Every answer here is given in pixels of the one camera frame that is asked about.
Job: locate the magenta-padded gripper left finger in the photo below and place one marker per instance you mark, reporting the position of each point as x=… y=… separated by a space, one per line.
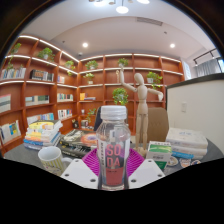
x=78 y=173

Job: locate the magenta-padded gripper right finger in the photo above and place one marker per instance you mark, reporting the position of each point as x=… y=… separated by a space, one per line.
x=146 y=173

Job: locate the clear bottle with pink label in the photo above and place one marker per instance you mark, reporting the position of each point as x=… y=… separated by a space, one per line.
x=113 y=160

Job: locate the small green white box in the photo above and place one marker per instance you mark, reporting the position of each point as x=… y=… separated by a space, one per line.
x=159 y=153

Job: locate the small round badge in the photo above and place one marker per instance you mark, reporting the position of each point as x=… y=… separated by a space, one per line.
x=172 y=161
x=196 y=162
x=185 y=163

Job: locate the yellow striped cartoon mug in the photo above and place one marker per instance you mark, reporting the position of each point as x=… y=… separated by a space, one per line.
x=51 y=160

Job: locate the stack of dark books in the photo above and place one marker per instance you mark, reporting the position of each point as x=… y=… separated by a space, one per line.
x=78 y=141

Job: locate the tan chair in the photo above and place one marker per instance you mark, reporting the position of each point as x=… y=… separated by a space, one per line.
x=158 y=123

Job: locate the stack of colourful books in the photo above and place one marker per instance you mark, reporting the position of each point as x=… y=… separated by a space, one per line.
x=43 y=133

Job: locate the wooden artist mannequin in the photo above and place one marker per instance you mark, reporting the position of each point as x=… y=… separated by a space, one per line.
x=142 y=110

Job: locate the orange wooden shelf unit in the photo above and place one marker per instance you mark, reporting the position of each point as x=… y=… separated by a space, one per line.
x=100 y=76

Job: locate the grey curtain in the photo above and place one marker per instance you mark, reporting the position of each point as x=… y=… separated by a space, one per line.
x=208 y=67

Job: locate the recessed ceiling spotlight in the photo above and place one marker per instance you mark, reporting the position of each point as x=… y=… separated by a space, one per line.
x=172 y=45
x=85 y=44

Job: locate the window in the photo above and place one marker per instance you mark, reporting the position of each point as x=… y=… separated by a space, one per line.
x=221 y=65

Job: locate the ceiling air vent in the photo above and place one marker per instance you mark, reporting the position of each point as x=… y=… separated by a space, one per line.
x=149 y=21

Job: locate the ceiling lamp with round lights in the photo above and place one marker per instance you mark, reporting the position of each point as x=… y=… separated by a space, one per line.
x=122 y=9

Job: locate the white wall switch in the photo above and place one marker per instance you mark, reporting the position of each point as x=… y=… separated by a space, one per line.
x=183 y=107

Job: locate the black ceiling track rail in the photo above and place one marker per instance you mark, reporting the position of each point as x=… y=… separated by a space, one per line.
x=203 y=55

